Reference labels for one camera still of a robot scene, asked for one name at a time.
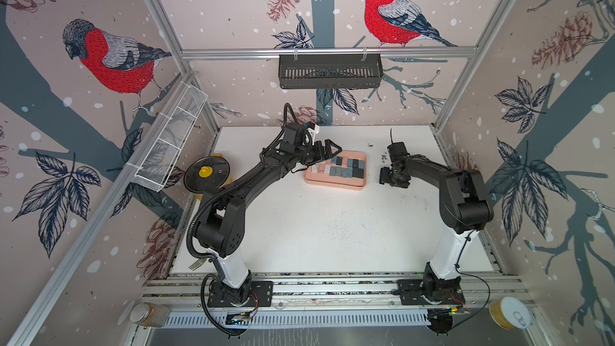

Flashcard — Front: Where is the pink plastic storage tray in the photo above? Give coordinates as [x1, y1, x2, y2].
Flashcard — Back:
[304, 151, 367, 191]

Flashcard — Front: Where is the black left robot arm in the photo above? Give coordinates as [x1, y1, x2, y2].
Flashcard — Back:
[185, 122, 342, 301]

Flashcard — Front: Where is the glass jar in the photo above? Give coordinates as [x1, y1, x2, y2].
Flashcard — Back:
[129, 303, 171, 328]

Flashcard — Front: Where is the yellow tape roll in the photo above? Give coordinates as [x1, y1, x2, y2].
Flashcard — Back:
[488, 297, 533, 330]

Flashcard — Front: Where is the yellow electric cooking pot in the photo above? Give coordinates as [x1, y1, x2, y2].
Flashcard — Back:
[184, 155, 231, 194]

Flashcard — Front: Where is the black hanging wire basket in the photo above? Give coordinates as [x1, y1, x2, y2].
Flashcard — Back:
[278, 54, 384, 90]

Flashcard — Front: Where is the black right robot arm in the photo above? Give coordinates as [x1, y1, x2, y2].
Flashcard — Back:
[379, 142, 494, 302]

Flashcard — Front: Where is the white wire mesh shelf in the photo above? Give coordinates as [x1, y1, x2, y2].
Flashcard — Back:
[131, 83, 208, 192]

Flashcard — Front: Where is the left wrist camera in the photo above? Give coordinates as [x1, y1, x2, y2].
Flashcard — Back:
[299, 122, 320, 146]

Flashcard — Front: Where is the green handled fork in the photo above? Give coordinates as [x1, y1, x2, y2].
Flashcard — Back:
[189, 259, 205, 271]

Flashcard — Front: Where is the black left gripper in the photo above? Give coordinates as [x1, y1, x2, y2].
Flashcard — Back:
[293, 139, 342, 166]

